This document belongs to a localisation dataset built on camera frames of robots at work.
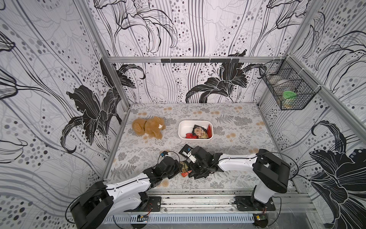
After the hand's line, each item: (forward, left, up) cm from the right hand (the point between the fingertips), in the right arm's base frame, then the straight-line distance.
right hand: (190, 163), depth 87 cm
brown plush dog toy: (+20, +26, +10) cm, 34 cm away
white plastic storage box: (+28, +3, +1) cm, 28 cm away
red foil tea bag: (+18, 0, +3) cm, 18 cm away
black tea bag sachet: (+21, -7, +3) cm, 23 cm away
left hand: (-4, +3, +1) cm, 5 cm away
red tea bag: (+20, -14, +5) cm, 25 cm away
